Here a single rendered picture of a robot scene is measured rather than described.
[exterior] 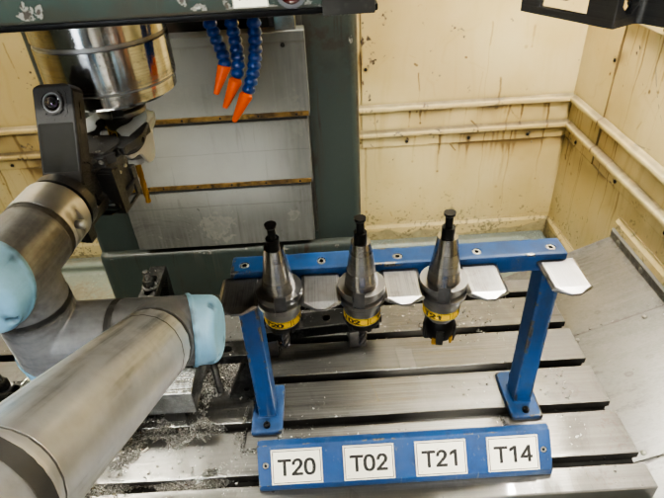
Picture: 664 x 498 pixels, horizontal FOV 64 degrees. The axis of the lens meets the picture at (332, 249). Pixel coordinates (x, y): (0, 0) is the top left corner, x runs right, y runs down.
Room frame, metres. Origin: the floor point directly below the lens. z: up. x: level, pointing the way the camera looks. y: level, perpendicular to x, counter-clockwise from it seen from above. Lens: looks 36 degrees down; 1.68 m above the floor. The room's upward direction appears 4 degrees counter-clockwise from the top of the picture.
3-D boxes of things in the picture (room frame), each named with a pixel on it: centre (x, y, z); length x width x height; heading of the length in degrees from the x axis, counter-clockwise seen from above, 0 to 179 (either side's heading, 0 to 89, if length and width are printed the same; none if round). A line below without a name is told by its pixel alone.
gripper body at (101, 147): (0.57, 0.28, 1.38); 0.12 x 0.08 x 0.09; 172
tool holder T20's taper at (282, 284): (0.55, 0.07, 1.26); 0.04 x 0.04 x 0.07
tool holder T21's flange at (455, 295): (0.55, -0.15, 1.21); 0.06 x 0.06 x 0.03
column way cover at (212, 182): (1.14, 0.27, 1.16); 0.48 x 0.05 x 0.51; 90
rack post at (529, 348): (0.61, -0.31, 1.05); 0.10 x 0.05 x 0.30; 0
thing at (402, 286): (0.55, -0.09, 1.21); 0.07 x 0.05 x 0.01; 0
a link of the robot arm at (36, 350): (0.42, 0.29, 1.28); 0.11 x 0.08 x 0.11; 89
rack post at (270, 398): (0.61, 0.13, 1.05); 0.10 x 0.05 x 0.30; 0
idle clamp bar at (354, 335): (0.77, 0.05, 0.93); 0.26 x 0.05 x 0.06; 95
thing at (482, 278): (0.55, -0.20, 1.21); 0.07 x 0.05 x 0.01; 0
